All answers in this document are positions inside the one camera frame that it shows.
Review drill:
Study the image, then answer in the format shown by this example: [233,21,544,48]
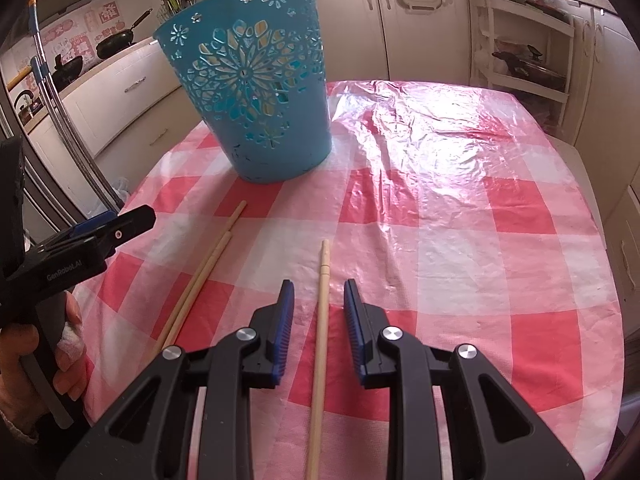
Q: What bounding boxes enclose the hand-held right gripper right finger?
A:
[343,278,585,480]

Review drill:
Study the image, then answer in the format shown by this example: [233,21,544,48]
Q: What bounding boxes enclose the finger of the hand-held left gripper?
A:
[60,211,117,241]
[75,206,157,257]

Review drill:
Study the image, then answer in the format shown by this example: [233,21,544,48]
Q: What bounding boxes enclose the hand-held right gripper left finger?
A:
[56,279,296,480]

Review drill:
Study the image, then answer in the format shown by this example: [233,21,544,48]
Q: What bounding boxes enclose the wooden chopstick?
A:
[167,232,234,347]
[156,200,249,350]
[306,239,332,480]

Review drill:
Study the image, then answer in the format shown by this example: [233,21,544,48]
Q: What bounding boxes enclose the blue perforated basket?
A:
[151,0,333,184]

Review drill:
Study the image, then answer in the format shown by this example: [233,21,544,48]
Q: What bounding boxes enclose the person's left forearm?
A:
[0,402,66,480]

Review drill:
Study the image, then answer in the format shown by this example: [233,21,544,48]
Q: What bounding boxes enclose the person's left hand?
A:
[0,292,96,433]

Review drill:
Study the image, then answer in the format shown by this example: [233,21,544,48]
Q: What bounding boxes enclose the plastic lined trash bin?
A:
[95,175,135,213]

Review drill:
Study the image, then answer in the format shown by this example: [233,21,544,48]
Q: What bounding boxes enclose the small black teapot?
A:
[15,89,37,122]

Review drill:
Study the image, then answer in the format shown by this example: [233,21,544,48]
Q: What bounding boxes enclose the pink checkered plastic tablecloth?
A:
[82,79,626,480]

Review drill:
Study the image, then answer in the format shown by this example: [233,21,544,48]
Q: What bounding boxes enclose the black cooking pot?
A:
[52,55,83,88]

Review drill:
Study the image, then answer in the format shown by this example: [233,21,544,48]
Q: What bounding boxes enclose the black wok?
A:
[96,9,153,60]

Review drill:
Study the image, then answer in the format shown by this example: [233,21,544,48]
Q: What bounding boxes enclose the white trolley cart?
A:
[470,0,576,106]

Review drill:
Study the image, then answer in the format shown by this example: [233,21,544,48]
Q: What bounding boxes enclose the pot with lid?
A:
[492,45,566,93]

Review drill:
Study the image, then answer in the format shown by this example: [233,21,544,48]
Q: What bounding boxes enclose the pink wall stickers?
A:
[37,0,126,68]

